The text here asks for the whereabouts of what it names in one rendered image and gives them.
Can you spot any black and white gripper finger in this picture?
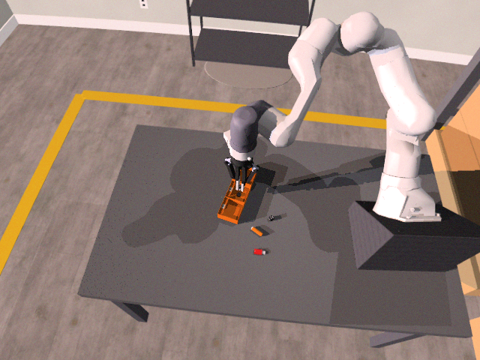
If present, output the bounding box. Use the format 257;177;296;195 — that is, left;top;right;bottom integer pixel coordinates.
224;157;240;190
241;163;260;192

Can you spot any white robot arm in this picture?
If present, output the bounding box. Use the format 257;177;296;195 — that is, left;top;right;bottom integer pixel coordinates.
223;11;441;222

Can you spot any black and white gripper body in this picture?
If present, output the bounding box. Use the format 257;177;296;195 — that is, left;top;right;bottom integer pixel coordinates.
230;156;254;170

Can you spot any orange rack of bins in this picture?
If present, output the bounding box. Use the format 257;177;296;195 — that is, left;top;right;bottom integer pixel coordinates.
217;173;257;224

